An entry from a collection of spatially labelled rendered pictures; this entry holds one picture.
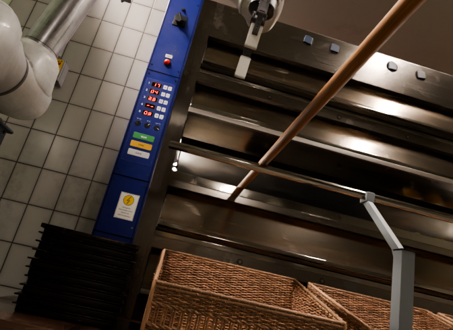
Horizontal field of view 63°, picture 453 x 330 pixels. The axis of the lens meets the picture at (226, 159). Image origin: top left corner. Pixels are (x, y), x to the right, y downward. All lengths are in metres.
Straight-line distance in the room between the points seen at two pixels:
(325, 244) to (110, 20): 1.42
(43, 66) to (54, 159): 0.57
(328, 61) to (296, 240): 0.94
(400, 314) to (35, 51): 1.21
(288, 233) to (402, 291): 0.65
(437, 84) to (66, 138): 1.89
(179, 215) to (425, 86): 1.47
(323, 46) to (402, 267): 1.28
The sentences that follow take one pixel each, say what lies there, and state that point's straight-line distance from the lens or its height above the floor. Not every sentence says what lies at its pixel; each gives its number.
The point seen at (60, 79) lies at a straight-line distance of 1.75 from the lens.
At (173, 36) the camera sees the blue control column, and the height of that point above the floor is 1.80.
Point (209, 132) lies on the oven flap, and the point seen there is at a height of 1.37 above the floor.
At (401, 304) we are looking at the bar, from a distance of 1.14.
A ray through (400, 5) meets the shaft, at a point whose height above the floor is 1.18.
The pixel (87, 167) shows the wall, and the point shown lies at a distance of 1.62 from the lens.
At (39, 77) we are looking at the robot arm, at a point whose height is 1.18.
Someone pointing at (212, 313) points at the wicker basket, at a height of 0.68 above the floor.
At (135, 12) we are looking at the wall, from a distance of 1.97.
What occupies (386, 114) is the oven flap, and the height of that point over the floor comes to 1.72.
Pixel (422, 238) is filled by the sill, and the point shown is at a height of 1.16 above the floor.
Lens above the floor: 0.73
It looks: 20 degrees up
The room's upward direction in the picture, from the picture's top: 13 degrees clockwise
